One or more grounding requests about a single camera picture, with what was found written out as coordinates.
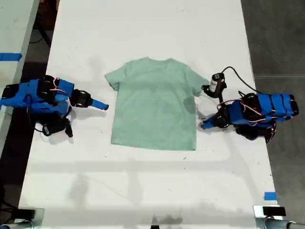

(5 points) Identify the pale green T-shirt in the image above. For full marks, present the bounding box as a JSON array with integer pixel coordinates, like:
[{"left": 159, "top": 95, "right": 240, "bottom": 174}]
[{"left": 104, "top": 57, "right": 211, "bottom": 152}]

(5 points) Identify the long blue tape strip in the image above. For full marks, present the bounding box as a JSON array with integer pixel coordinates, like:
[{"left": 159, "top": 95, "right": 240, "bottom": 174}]
[{"left": 0, "top": 52, "right": 23, "bottom": 62}]

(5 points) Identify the white side table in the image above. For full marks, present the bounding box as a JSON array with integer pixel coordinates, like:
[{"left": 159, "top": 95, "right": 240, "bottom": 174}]
[{"left": 0, "top": 0, "right": 41, "bottom": 153}]

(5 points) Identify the small blue tape square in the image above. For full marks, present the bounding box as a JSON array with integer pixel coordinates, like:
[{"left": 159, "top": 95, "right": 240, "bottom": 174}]
[{"left": 264, "top": 191, "right": 278, "bottom": 201}]

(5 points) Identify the small black box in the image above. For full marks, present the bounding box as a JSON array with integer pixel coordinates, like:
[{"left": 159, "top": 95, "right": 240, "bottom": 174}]
[
  {"left": 262, "top": 206, "right": 286, "bottom": 217},
  {"left": 17, "top": 209, "right": 37, "bottom": 219}
]

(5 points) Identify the black camera box with label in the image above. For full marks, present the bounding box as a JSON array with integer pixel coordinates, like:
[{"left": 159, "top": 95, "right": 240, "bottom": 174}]
[
  {"left": 41, "top": 117, "right": 73, "bottom": 138},
  {"left": 202, "top": 73, "right": 227, "bottom": 98}
]

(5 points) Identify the thin black camera cable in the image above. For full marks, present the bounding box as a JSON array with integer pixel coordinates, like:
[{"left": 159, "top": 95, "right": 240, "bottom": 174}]
[{"left": 28, "top": 111, "right": 45, "bottom": 132}]

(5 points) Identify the black floor cable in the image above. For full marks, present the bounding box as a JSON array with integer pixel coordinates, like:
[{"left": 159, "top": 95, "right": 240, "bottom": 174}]
[{"left": 30, "top": 22, "right": 52, "bottom": 48}]

